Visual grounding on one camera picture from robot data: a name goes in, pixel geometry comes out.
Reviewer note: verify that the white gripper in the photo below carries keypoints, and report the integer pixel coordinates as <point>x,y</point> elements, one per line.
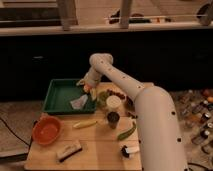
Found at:
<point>91,79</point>

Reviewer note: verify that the white towel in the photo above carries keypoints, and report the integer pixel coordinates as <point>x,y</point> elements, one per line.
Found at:
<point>79,103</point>

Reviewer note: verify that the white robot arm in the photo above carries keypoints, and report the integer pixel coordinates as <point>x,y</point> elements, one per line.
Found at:
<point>161,146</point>

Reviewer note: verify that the green plastic tray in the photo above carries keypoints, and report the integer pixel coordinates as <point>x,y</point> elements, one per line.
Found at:
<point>59,95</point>

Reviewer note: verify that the green leafy vegetable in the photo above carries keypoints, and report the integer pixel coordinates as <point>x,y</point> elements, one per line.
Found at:
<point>101,99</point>

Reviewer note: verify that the dark red food pieces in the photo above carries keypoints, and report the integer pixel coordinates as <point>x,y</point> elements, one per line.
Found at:
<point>118,94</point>

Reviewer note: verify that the dark cup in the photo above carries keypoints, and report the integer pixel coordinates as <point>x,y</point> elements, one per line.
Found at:
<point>113,119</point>

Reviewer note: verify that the wooden cutting board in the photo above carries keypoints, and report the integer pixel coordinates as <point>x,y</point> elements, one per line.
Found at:
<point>101,151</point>

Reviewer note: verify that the green cucumber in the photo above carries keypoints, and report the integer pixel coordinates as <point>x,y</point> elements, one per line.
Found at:
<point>127,133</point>

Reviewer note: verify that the orange plastic bowl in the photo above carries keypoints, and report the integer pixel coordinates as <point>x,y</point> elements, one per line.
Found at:
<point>46,130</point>

